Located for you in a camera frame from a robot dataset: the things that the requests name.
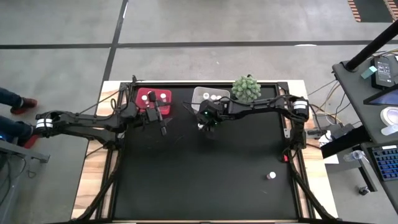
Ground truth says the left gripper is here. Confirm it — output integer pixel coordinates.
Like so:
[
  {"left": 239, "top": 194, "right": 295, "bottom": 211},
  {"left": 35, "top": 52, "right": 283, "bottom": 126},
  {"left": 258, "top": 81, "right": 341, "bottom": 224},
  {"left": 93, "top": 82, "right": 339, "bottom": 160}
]
[{"left": 144, "top": 104, "right": 174, "bottom": 136}]

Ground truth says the pink-red plastic bin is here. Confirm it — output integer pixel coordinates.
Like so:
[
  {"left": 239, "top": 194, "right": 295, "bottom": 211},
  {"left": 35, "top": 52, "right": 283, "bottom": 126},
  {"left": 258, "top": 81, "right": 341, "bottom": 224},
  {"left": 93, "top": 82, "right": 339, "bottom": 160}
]
[{"left": 135, "top": 87, "right": 173, "bottom": 116}]

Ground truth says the clear plastic container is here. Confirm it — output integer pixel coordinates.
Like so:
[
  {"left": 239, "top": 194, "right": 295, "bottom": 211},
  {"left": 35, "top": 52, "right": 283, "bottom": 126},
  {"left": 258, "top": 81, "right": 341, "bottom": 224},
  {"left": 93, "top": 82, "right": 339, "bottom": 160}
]
[{"left": 191, "top": 86, "right": 231, "bottom": 113}]

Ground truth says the green artificial plant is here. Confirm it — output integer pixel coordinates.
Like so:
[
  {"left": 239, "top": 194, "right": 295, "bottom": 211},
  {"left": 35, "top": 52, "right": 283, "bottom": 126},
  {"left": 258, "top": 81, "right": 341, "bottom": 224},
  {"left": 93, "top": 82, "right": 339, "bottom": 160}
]
[{"left": 231, "top": 74, "right": 262, "bottom": 103}]

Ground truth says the black table mat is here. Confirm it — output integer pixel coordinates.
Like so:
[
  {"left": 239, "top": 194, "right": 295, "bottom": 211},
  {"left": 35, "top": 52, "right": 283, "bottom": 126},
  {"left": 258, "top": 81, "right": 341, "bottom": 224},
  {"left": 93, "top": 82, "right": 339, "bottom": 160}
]
[{"left": 113, "top": 85, "right": 300, "bottom": 220}]

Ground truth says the grey metal desk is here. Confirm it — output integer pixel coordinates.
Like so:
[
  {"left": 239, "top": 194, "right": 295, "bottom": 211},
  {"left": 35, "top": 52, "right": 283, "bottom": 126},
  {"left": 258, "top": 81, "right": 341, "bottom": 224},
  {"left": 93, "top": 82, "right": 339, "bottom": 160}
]
[{"left": 0, "top": 139, "right": 50, "bottom": 224}]

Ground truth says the clear plastic water bottle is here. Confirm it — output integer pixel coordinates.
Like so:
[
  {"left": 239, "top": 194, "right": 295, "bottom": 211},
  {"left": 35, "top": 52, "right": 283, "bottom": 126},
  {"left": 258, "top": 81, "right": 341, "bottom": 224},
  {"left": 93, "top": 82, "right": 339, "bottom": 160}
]
[{"left": 343, "top": 149, "right": 367, "bottom": 163}]

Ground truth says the person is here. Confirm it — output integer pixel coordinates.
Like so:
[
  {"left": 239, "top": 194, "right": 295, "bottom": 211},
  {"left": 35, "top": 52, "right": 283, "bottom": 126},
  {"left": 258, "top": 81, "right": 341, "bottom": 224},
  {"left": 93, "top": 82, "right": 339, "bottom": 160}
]
[{"left": 0, "top": 86, "right": 40, "bottom": 149}]

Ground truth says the teal block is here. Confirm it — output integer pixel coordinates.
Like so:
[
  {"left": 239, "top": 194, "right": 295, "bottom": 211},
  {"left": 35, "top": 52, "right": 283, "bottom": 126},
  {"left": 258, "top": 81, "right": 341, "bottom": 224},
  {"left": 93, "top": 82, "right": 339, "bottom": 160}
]
[{"left": 360, "top": 65, "right": 378, "bottom": 80}]

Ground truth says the white tape roll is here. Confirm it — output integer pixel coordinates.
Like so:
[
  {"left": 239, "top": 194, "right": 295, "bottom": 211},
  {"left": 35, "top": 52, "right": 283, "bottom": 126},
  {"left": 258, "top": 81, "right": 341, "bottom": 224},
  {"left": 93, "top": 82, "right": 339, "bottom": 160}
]
[{"left": 380, "top": 106, "right": 398, "bottom": 127}]

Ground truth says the black power adapter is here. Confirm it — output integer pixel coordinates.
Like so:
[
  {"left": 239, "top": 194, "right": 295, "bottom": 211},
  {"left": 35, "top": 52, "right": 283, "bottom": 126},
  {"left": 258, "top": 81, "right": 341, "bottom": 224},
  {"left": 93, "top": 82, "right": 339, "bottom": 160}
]
[{"left": 374, "top": 55, "right": 397, "bottom": 90}]

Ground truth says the backlit keyboard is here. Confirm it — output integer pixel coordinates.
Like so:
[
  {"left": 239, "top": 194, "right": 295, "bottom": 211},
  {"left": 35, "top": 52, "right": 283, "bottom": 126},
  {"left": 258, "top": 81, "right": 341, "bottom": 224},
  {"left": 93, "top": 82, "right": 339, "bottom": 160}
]
[{"left": 371, "top": 145, "right": 398, "bottom": 182}]

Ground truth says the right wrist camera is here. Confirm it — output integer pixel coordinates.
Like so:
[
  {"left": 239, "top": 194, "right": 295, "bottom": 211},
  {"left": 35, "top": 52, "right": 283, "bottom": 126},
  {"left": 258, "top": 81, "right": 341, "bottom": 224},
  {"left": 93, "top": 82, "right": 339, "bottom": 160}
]
[{"left": 203, "top": 119, "right": 219, "bottom": 132}]

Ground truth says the black aluminium frame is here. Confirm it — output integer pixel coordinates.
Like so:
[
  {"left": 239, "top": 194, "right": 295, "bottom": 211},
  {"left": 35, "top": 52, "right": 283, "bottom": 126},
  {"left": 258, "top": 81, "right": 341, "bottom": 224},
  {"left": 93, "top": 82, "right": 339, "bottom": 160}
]
[{"left": 70, "top": 81, "right": 341, "bottom": 224}]

